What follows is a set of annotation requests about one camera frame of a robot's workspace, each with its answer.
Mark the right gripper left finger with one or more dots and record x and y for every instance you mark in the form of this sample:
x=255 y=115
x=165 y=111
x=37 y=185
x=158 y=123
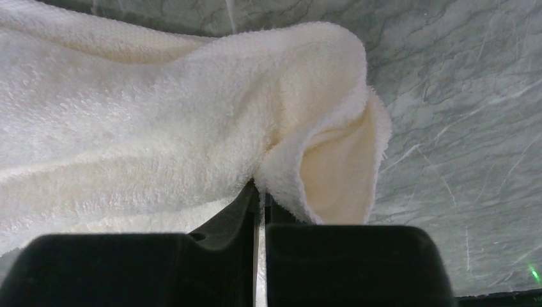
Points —
x=213 y=265

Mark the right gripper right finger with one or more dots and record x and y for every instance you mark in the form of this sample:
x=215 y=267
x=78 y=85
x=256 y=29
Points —
x=346 y=265

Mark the white towel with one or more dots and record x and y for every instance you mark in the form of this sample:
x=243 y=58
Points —
x=108 y=126

